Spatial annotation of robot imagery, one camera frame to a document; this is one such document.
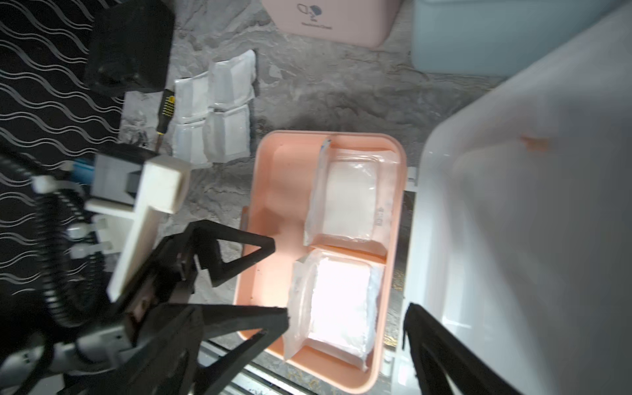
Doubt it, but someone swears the black yellow screwdriver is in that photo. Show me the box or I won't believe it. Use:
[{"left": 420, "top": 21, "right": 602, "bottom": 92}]
[{"left": 155, "top": 89, "right": 175, "bottom": 153}]

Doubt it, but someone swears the black plastic tool case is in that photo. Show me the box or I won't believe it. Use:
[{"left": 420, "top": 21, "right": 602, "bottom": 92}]
[{"left": 83, "top": 0, "right": 174, "bottom": 97}]

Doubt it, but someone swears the white gauze packet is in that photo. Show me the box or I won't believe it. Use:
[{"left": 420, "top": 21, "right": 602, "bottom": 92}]
[
  {"left": 283, "top": 249, "right": 385, "bottom": 371},
  {"left": 172, "top": 120, "right": 212, "bottom": 169},
  {"left": 202, "top": 105, "right": 250, "bottom": 163},
  {"left": 208, "top": 49, "right": 256, "bottom": 111},
  {"left": 174, "top": 72, "right": 209, "bottom": 123},
  {"left": 303, "top": 138, "right": 401, "bottom": 258}
]

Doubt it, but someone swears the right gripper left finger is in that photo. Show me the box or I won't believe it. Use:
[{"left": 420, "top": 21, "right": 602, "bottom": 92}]
[{"left": 64, "top": 304, "right": 202, "bottom": 394}]

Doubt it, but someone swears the blue orange first aid box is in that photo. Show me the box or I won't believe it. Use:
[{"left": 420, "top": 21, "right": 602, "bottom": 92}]
[{"left": 411, "top": 1, "right": 621, "bottom": 77}]

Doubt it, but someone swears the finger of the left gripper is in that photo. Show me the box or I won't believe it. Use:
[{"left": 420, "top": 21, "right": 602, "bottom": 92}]
[
  {"left": 189, "top": 220, "right": 276, "bottom": 287},
  {"left": 192, "top": 303, "right": 291, "bottom": 395}
]

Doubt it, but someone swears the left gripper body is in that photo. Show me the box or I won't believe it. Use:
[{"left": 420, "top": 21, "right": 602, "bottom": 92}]
[{"left": 98, "top": 231, "right": 198, "bottom": 346}]

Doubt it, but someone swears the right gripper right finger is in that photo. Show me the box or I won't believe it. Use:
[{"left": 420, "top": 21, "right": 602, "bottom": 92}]
[{"left": 403, "top": 304, "right": 518, "bottom": 394}]

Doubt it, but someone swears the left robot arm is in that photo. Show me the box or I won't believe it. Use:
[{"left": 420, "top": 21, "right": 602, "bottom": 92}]
[{"left": 1, "top": 144, "right": 289, "bottom": 394}]

